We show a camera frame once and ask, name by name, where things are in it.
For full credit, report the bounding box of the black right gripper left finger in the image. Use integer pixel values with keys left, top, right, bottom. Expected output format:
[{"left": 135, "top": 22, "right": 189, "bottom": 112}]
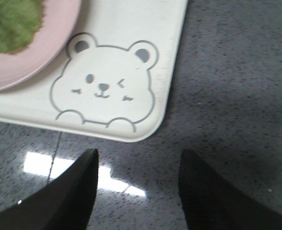
[{"left": 0, "top": 149, "right": 99, "bottom": 230}]

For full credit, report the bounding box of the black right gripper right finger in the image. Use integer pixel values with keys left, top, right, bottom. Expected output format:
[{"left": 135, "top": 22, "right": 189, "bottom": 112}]
[{"left": 178, "top": 149, "right": 282, "bottom": 230}]

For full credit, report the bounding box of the white bear serving tray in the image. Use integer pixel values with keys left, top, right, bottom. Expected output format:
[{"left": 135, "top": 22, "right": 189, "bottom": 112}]
[{"left": 0, "top": 0, "right": 188, "bottom": 142}]

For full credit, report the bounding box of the pink round plate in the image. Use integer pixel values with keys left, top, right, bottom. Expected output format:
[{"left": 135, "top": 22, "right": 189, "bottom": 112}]
[{"left": 0, "top": 0, "right": 82, "bottom": 91}]

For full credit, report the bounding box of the green lettuce leaf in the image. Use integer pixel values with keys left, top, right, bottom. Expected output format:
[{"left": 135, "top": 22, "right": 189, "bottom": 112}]
[{"left": 0, "top": 0, "right": 45, "bottom": 54}]

